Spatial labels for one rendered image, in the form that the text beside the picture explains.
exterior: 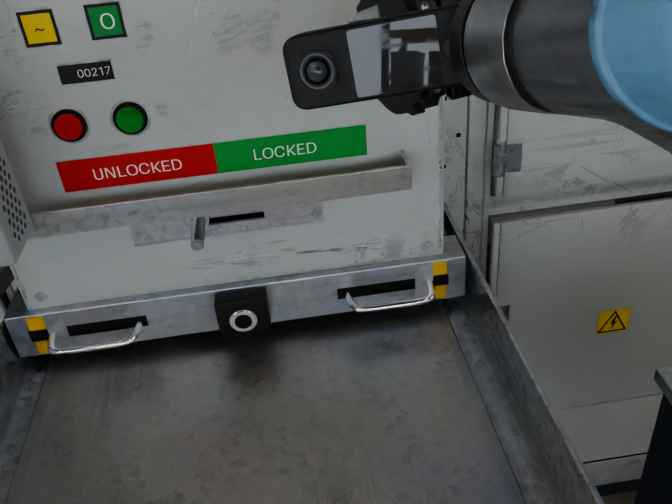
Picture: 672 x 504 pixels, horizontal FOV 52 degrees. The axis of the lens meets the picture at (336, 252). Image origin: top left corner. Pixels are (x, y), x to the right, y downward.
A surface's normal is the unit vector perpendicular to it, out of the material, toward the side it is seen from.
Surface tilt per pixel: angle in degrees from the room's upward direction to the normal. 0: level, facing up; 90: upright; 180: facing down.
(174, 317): 90
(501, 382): 0
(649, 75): 103
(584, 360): 90
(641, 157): 90
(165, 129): 90
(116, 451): 0
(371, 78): 78
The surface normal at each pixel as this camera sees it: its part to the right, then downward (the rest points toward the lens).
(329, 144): 0.12, 0.55
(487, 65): -0.86, 0.47
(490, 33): -0.93, -0.01
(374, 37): -0.19, 0.38
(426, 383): -0.07, -0.83
